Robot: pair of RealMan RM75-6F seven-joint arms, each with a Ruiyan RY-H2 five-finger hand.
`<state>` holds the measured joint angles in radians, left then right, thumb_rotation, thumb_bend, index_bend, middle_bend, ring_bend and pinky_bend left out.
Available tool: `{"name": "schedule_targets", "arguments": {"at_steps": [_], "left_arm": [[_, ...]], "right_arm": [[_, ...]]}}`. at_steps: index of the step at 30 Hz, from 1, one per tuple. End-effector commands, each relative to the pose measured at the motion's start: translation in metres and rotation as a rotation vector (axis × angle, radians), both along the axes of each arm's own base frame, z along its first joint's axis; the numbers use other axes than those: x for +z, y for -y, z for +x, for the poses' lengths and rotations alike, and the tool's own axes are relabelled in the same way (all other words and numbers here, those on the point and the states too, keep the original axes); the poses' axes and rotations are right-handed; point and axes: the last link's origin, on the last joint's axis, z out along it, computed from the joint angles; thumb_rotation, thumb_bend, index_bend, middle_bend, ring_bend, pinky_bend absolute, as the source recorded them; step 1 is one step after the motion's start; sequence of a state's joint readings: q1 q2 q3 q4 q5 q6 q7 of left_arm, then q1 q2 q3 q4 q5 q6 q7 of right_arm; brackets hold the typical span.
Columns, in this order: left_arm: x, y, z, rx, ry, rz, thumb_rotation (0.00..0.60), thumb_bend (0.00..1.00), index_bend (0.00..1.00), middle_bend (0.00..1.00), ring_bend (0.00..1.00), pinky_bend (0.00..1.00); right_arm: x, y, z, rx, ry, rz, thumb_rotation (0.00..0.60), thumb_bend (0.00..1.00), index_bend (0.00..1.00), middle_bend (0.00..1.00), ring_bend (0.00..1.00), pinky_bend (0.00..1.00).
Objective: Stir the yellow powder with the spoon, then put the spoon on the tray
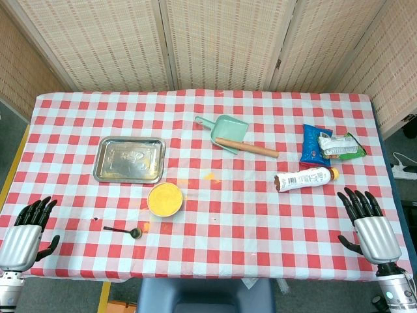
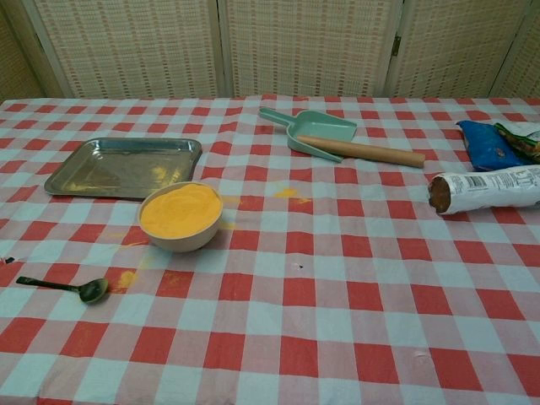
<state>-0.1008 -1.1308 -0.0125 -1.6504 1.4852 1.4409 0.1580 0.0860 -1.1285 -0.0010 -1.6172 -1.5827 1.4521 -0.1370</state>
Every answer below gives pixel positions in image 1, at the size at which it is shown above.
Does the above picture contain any orange box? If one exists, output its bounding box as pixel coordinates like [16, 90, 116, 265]
[106, 300, 139, 313]

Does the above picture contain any blue chair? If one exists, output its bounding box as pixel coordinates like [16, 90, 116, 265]
[138, 278, 276, 313]

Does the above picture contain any beige round bowl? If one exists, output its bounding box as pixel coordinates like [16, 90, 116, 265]
[147, 182, 184, 218]

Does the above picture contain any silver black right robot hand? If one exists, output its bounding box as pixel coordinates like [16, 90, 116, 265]
[337, 187, 403, 265]

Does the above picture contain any dark metal spoon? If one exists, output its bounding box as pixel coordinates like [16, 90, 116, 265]
[103, 226, 143, 239]

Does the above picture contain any rectangular metal tray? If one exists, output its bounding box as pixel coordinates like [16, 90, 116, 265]
[93, 136, 167, 185]

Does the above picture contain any red white checkered tablecloth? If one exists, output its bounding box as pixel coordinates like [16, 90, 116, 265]
[0, 88, 413, 283]

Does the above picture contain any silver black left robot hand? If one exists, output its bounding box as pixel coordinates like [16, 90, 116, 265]
[0, 196, 61, 273]

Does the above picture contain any white rolled food package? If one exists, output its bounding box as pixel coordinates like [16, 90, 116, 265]
[274, 166, 339, 194]

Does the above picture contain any wooden rolling pin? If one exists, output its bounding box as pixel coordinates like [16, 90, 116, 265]
[214, 136, 280, 159]

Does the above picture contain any green white snack bag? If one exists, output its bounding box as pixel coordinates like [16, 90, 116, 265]
[317, 132, 368, 161]

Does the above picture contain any white cable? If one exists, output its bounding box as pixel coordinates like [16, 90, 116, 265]
[392, 151, 411, 167]

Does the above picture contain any blue snack bag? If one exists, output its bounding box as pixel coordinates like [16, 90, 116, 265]
[299, 123, 333, 165]

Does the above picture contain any woven folding screen panel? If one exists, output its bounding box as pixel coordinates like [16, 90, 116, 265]
[335, 0, 417, 140]
[6, 0, 177, 92]
[270, 0, 397, 92]
[159, 0, 296, 91]
[0, 6, 71, 120]

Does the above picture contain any black equipment base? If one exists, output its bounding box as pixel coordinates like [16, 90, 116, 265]
[403, 113, 417, 138]

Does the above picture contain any mint green plastic scoop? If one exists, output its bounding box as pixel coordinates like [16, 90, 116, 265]
[194, 114, 250, 156]

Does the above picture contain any white power strip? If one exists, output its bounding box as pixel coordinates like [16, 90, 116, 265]
[392, 164, 417, 180]

